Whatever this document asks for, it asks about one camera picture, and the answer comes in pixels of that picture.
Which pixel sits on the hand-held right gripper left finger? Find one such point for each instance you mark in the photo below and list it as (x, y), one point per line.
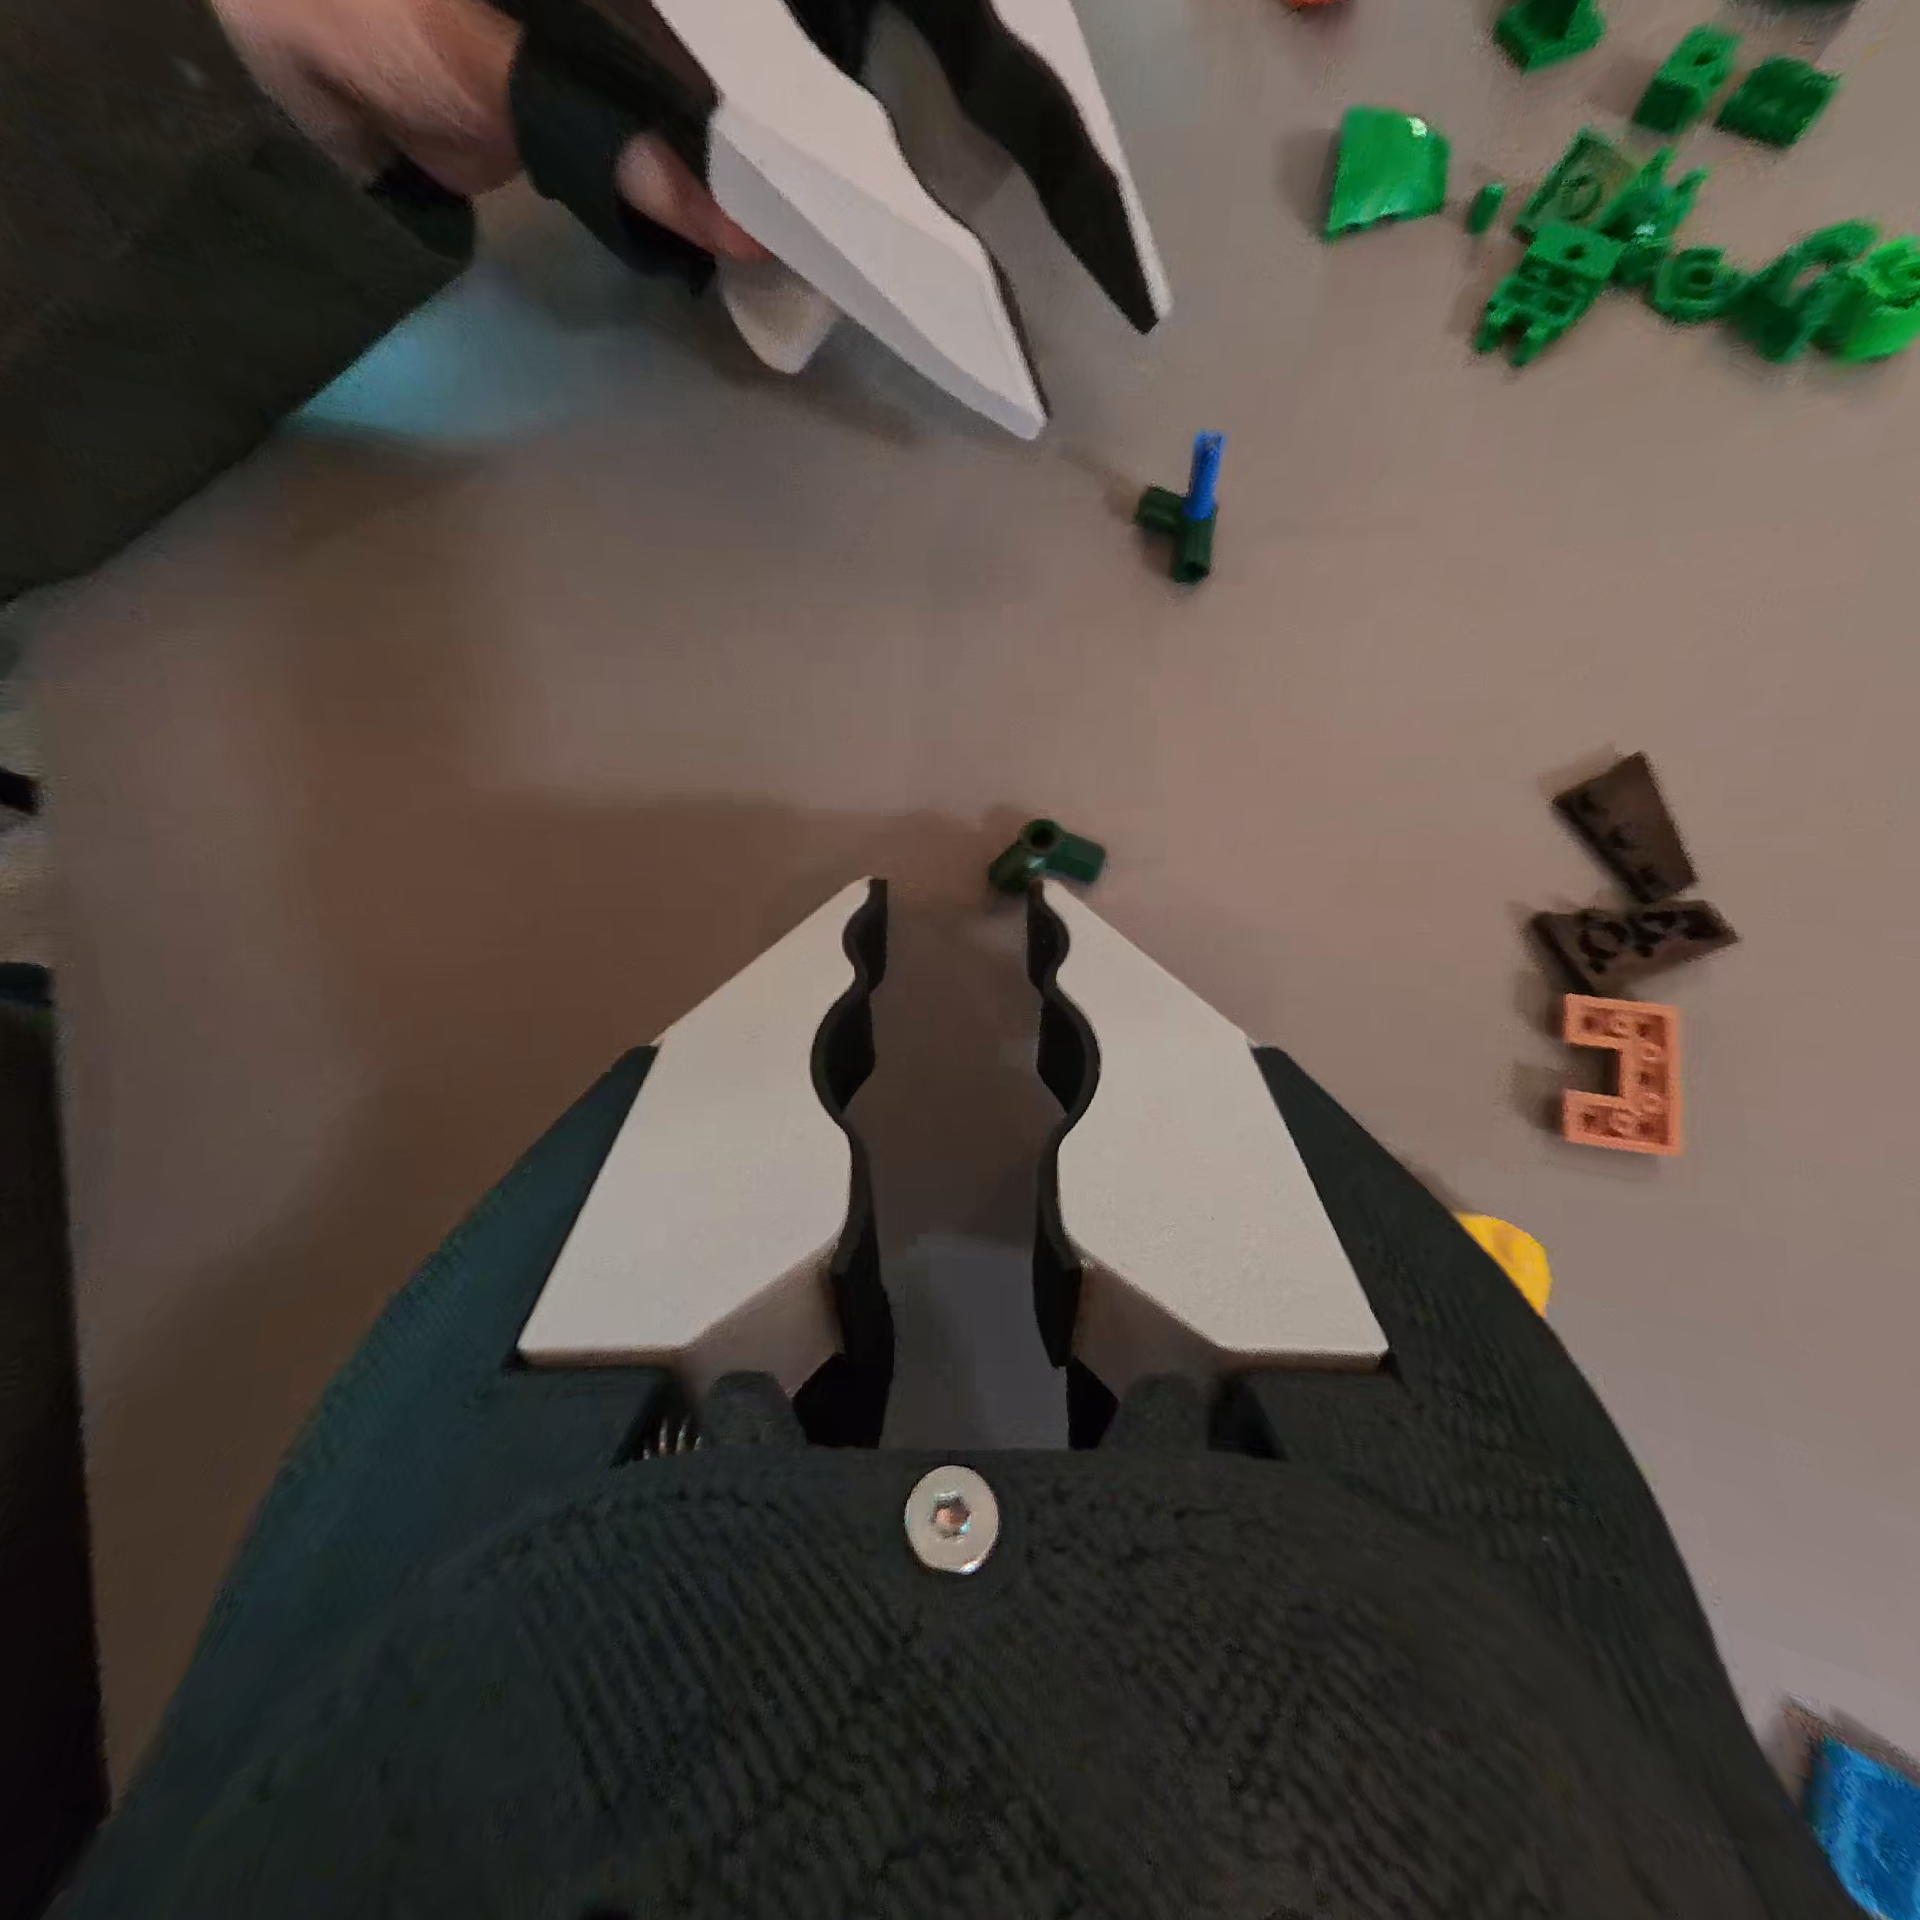
(706, 1198)

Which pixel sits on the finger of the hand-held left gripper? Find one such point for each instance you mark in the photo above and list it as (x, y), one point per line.
(841, 209)
(1106, 149)

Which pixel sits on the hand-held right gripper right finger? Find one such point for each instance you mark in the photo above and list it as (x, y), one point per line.
(1199, 1198)

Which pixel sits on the dark green connector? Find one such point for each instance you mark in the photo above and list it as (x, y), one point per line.
(1178, 525)
(1045, 856)

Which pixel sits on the person's left forearm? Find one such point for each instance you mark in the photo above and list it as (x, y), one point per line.
(152, 299)

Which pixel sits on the grey desk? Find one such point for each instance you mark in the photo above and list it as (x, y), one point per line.
(601, 675)

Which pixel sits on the person's left hand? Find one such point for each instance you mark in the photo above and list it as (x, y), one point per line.
(377, 74)

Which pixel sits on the large green slope brick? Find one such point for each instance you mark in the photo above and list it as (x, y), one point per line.
(1389, 172)

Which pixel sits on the yellow round brick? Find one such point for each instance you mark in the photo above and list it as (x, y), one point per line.
(1507, 1258)

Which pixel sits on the small green slope brick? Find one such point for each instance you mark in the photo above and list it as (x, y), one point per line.
(1491, 206)

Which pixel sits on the brown angled plate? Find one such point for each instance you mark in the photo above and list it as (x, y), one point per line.
(1653, 1072)

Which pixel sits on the green hinged brick assembly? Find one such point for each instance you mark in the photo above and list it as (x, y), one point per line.
(1576, 247)

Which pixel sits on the dark brown wedge plate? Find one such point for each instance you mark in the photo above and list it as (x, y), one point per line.
(1627, 825)
(1638, 939)

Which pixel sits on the green cross hole brick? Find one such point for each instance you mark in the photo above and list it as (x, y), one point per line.
(1689, 79)

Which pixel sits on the green studded brick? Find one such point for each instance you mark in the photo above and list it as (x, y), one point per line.
(1777, 101)

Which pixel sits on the person's torso in dark sweater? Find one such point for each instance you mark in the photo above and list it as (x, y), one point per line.
(37, 1349)

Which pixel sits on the blue ribbed plastic piece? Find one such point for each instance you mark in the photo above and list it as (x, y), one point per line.
(1867, 1831)

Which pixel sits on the green stepped bracket brick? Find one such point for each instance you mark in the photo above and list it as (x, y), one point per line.
(1546, 30)

